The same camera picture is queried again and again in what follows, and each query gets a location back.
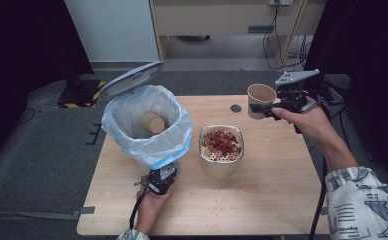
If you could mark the pile of red date slices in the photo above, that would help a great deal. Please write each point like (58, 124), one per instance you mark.
(222, 142)

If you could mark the grey white pedal trash bin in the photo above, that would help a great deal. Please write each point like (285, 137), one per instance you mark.
(132, 80)

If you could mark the white patterned sleeve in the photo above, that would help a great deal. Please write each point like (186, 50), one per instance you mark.
(365, 206)
(133, 235)

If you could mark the white power strip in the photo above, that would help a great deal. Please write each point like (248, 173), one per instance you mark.
(280, 2)

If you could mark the person's left hand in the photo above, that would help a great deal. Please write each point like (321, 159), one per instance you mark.
(150, 210)

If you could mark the white cabinet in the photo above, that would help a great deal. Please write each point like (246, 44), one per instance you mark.
(115, 30)

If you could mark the person's right hand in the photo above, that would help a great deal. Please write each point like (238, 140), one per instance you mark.
(312, 125)

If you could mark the round grey table grommet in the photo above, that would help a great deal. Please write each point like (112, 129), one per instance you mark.
(236, 108)

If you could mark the grey tape strip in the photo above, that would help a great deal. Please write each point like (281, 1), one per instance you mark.
(324, 210)
(87, 210)

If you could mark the beige container with strainer insert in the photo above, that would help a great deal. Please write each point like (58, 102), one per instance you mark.
(219, 168)

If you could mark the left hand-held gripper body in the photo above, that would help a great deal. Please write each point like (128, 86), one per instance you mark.
(163, 176)

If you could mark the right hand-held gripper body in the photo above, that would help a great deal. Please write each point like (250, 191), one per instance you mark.
(292, 95)

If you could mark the light wooden desk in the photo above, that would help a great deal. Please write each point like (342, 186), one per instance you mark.
(215, 20)

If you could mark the brown paper cup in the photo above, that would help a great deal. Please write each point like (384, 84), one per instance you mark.
(152, 122)
(261, 94)

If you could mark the dark curtain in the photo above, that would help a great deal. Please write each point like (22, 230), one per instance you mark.
(368, 50)
(22, 50)

